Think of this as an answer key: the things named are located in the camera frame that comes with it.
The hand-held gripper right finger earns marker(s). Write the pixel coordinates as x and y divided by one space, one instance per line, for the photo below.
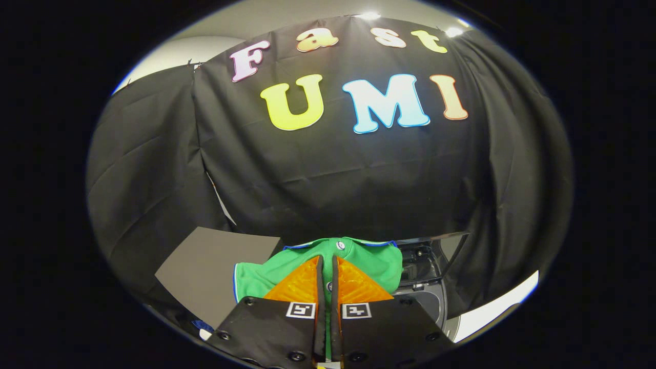
335 323

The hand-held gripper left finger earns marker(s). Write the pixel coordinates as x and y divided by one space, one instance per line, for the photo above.
321 318

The green polo shirt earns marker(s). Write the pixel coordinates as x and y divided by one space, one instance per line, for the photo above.
374 266

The grey washing machine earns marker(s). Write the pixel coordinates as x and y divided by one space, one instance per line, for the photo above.
430 302

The small white object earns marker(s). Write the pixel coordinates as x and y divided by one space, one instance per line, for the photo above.
205 334

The grey cabinet with dark top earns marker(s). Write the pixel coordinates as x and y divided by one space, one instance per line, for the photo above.
205 271

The black backdrop cloth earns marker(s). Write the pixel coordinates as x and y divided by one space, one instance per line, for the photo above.
333 179

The white sheet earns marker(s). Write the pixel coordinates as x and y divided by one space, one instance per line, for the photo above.
502 302

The ceiling light panel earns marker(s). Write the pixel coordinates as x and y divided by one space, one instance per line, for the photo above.
369 15

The small ceiling light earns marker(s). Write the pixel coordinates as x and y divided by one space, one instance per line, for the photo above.
453 32

